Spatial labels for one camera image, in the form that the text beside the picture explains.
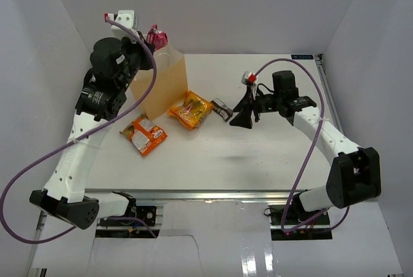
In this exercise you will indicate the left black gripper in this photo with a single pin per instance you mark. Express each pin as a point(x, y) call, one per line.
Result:
point(142, 48)

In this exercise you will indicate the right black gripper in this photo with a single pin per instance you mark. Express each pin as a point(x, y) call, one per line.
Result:
point(243, 119)

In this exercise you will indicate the red candy packet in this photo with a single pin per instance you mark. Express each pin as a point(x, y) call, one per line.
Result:
point(156, 37)

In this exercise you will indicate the large yellow snack bag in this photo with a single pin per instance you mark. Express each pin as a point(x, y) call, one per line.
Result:
point(192, 112)

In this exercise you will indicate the orange snack packet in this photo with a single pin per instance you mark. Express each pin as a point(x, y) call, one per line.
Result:
point(144, 134)

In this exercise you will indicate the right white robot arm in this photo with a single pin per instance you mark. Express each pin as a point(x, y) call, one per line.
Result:
point(354, 171)

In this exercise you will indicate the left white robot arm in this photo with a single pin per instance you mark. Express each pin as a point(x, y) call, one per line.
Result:
point(63, 195)

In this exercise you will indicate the brown paper bag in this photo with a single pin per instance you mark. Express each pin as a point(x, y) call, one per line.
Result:
point(171, 83)

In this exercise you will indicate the white front cover panel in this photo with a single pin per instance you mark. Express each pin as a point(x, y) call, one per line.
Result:
point(226, 239)

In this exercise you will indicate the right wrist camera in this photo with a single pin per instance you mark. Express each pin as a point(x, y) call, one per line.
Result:
point(249, 79)

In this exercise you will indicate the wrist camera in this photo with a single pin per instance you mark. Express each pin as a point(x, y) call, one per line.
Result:
point(126, 18)
point(249, 79)

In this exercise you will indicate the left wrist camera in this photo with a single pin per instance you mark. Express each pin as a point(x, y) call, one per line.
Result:
point(126, 18)

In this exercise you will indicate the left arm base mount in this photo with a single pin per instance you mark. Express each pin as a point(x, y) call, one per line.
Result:
point(141, 222)

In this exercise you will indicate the aluminium table rail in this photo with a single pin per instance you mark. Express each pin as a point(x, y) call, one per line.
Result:
point(238, 195)

